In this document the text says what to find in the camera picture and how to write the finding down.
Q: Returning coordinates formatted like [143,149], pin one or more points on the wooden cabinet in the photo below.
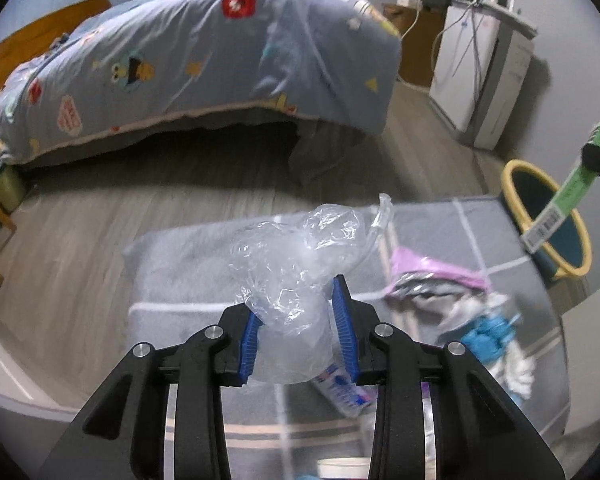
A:
[420,55]

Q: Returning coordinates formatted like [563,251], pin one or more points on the grey checked rug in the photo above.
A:
[190,270]

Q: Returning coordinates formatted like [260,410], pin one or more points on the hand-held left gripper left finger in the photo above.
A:
[247,345]

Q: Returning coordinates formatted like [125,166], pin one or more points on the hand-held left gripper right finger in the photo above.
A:
[342,330]

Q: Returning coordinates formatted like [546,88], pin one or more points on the purple plastic wrapper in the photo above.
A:
[430,265]

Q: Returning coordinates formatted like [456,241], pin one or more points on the green storage box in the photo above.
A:
[5,190]

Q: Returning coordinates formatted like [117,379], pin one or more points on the white air purifier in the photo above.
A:
[460,85]

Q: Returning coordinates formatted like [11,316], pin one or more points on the blue paper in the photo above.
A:
[487,337]

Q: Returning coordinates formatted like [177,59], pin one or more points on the yellow blue bin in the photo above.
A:
[535,200]

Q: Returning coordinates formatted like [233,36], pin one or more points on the clear plastic bag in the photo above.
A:
[280,280]

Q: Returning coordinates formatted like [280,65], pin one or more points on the bed with patterned blue quilt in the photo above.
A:
[205,60]

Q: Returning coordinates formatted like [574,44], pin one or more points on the white blue tube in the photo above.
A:
[337,385]

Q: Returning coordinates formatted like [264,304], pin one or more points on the green cardboard box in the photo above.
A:
[575,185]

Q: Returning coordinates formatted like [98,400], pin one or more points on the wooden bed headboard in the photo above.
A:
[40,30]

